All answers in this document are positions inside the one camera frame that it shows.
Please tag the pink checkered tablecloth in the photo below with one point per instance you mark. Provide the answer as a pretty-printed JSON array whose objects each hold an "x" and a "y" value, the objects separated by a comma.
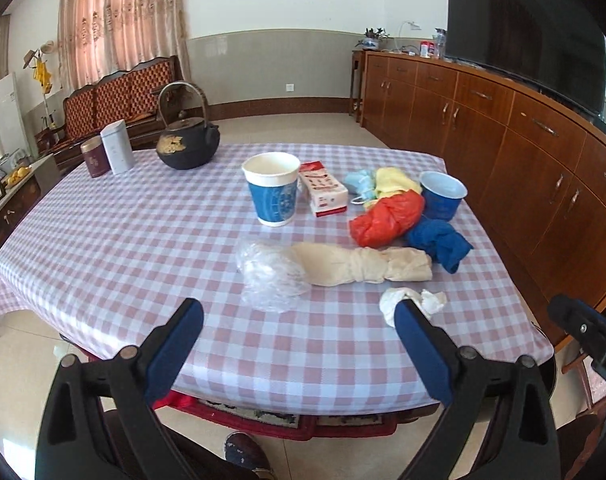
[{"x": 133, "y": 240}]

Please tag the yellow fruit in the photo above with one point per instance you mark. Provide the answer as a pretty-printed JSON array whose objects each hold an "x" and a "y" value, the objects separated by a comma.
[{"x": 15, "y": 175}]

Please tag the light blue face mask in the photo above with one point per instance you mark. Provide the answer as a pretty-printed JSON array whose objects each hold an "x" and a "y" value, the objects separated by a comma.
[{"x": 360, "y": 182}]

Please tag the clear glass jug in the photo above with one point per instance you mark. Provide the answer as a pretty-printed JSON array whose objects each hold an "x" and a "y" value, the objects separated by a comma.
[{"x": 439, "y": 42}]

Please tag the red and white bottle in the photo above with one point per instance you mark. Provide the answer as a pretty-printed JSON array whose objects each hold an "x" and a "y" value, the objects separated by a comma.
[{"x": 424, "y": 49}]

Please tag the white standing air conditioner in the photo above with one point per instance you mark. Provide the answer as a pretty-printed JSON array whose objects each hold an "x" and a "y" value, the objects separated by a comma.
[{"x": 8, "y": 110}]

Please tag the red plastic bag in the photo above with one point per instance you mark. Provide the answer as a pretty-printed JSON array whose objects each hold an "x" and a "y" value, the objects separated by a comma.
[{"x": 388, "y": 217}]

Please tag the wooden sofa bench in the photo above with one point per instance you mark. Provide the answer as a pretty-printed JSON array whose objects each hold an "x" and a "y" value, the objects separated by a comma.
[{"x": 118, "y": 100}]

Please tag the low wooden sideboard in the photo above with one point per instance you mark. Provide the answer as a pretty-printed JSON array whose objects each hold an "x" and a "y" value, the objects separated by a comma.
[{"x": 8, "y": 207}]

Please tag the dark red tin canister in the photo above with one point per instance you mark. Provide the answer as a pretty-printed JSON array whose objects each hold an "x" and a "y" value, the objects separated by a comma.
[{"x": 95, "y": 158}]

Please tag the red and white carton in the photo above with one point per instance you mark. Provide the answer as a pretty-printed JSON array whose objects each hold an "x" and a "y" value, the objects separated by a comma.
[{"x": 323, "y": 187}]

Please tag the beige knotted cloth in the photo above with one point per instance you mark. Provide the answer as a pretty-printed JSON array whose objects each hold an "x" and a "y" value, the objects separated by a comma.
[{"x": 353, "y": 265}]

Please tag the coat rack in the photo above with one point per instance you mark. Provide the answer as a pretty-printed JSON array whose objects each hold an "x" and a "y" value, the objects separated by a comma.
[{"x": 46, "y": 105}]

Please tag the yellow cloth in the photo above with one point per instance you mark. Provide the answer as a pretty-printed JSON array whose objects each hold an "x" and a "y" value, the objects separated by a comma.
[{"x": 393, "y": 182}]

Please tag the white desk lamp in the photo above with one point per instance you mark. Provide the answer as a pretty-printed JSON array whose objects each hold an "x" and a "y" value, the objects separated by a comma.
[{"x": 408, "y": 24}]

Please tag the black cast iron teapot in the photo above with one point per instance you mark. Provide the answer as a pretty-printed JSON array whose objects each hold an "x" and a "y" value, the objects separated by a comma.
[{"x": 188, "y": 147}]

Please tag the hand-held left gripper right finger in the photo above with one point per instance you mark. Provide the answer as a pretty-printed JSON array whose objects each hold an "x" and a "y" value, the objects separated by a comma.
[{"x": 423, "y": 355}]

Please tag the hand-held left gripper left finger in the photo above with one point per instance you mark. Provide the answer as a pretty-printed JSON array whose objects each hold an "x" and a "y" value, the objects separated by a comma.
[{"x": 175, "y": 345}]

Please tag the long wooden cabinet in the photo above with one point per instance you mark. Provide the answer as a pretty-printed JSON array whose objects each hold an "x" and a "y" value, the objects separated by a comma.
[{"x": 508, "y": 135}]

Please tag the potted plant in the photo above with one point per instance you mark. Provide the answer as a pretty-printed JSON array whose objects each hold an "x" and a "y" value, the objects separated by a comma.
[{"x": 373, "y": 37}]

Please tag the clear plastic bag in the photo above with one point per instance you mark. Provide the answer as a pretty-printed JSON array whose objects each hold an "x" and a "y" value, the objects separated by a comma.
[{"x": 270, "y": 275}]

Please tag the yellow garment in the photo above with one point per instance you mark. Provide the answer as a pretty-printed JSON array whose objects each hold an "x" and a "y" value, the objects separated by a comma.
[{"x": 42, "y": 76}]

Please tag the red patterned rug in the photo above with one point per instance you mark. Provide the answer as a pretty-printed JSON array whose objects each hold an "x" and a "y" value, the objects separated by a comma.
[{"x": 243, "y": 416}]

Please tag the white tin box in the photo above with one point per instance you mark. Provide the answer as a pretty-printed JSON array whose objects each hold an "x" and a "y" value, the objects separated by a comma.
[{"x": 117, "y": 147}]

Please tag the black flat television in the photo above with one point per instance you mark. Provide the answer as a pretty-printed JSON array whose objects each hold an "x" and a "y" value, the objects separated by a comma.
[{"x": 523, "y": 35}]

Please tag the wooden chair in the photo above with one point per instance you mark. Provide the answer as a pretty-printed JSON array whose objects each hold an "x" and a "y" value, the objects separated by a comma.
[{"x": 585, "y": 391}]

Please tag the white tissue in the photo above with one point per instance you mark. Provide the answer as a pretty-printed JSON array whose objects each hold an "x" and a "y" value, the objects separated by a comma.
[{"x": 390, "y": 301}]

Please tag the blue and white paper cup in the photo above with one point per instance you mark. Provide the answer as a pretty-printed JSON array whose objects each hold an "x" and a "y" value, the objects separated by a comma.
[{"x": 275, "y": 195}]

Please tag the blue knitted cloth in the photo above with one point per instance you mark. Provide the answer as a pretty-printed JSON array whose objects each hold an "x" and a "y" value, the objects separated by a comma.
[{"x": 440, "y": 245}]

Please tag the dark speckled shoe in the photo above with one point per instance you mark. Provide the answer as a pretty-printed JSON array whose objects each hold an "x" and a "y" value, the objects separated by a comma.
[{"x": 245, "y": 450}]

